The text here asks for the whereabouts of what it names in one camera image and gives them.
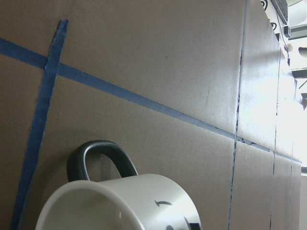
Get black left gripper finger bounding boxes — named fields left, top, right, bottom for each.
left=188, top=223, right=201, bottom=230

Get white mug black handle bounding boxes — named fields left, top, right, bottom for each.
left=36, top=140, right=202, bottom=230

